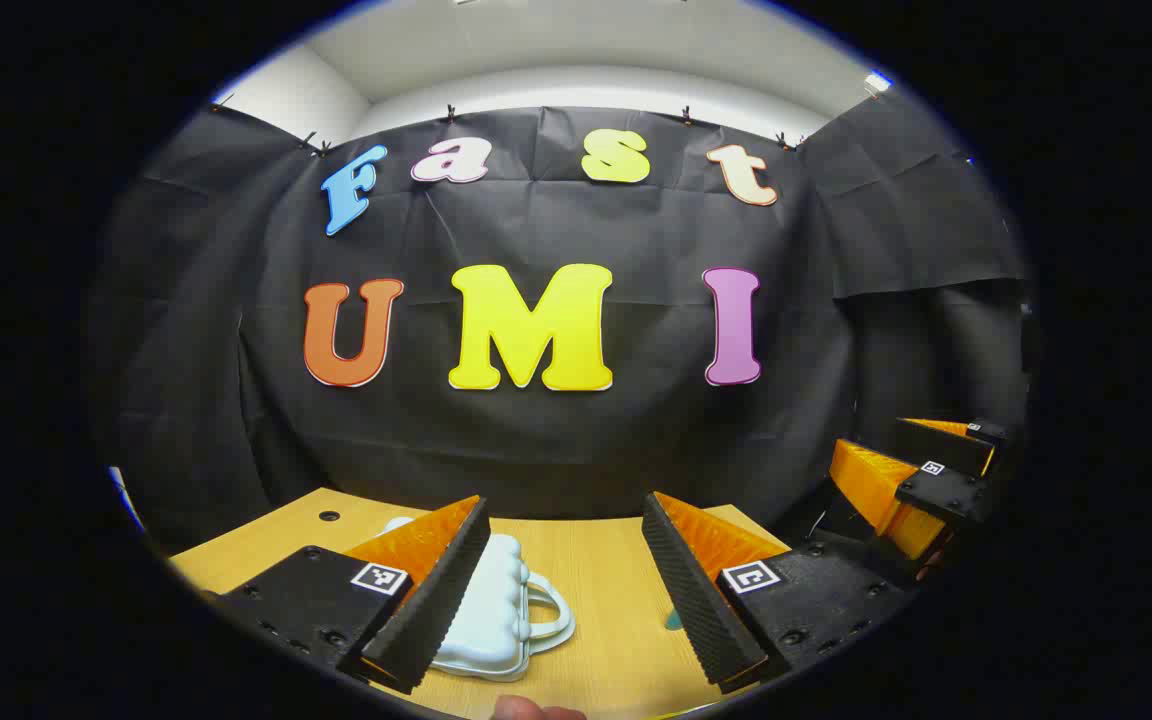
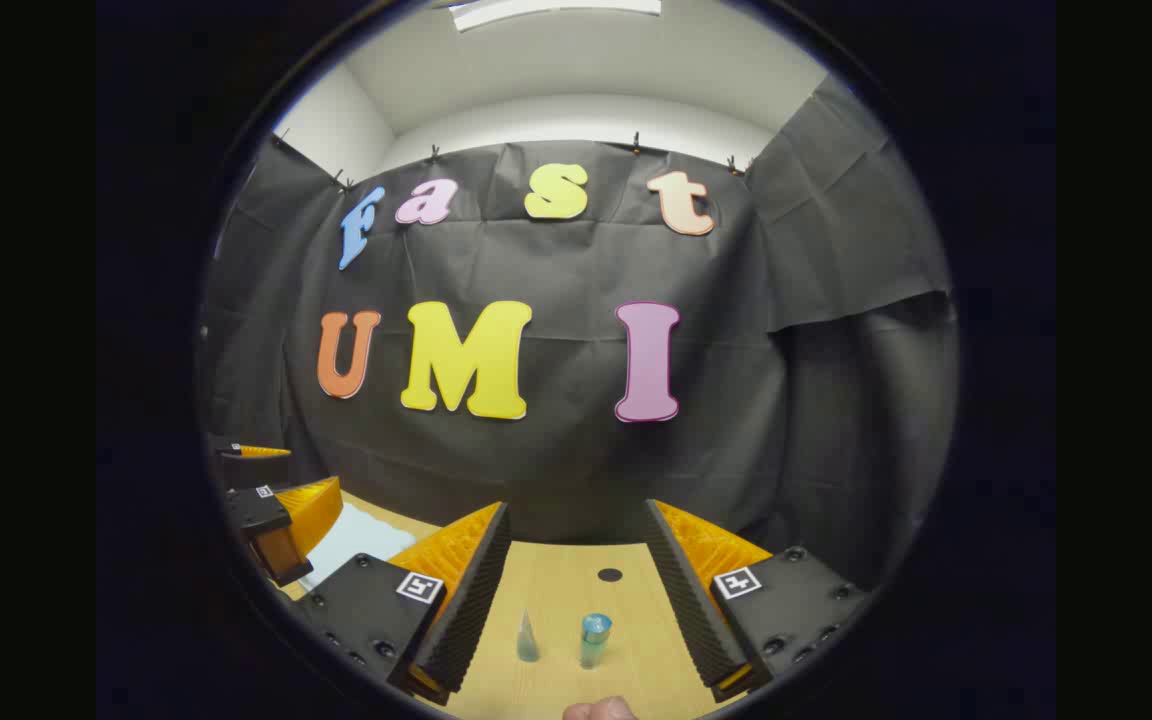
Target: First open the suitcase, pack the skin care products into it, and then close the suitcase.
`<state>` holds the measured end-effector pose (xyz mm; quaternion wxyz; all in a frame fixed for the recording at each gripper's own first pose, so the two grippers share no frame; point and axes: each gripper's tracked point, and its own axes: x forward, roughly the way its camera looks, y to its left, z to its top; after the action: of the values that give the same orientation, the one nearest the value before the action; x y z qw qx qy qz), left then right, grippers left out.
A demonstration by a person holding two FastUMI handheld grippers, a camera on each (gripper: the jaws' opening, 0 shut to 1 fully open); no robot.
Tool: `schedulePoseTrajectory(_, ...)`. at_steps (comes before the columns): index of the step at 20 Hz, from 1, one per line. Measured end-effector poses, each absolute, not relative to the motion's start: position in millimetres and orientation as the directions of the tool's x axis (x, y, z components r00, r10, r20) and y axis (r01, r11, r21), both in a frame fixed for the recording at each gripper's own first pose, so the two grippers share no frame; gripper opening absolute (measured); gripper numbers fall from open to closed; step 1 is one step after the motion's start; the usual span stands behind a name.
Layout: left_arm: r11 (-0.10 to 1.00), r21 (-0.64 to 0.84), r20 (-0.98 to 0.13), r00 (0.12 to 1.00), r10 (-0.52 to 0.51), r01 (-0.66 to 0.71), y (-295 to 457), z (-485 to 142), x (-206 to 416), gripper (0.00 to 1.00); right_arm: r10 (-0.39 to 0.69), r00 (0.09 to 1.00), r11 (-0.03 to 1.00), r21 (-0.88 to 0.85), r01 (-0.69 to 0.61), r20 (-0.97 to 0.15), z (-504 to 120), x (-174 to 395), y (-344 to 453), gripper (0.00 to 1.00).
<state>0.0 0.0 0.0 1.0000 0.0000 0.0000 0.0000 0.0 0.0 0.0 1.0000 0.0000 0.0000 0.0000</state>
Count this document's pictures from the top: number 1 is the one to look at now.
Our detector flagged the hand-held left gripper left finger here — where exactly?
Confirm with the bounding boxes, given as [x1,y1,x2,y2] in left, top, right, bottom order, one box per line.
[201,495,492,696]

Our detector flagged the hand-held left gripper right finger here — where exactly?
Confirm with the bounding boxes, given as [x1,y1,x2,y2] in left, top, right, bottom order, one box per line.
[641,490,917,691]

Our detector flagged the pale blue small suitcase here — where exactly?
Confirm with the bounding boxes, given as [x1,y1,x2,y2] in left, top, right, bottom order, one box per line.
[381,515,577,683]

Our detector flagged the white printed poster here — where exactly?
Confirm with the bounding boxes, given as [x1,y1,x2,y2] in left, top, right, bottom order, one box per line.
[108,465,147,536]

